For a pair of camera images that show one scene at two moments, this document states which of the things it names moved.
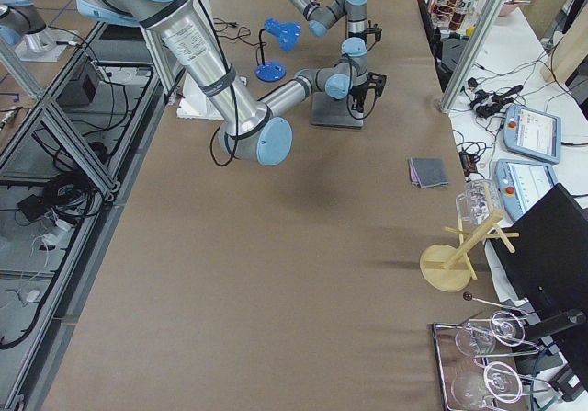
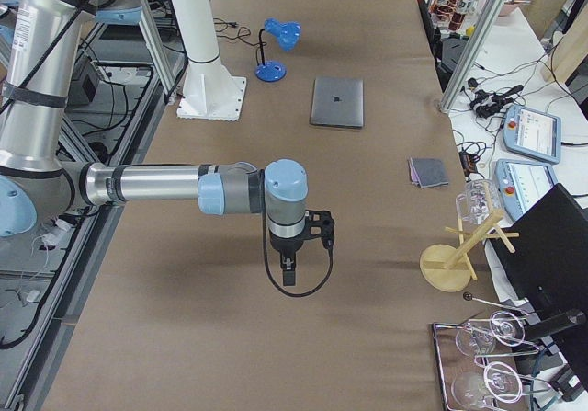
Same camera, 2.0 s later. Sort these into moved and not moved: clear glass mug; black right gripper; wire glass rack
Moved: black right gripper
Not moved: wire glass rack; clear glass mug
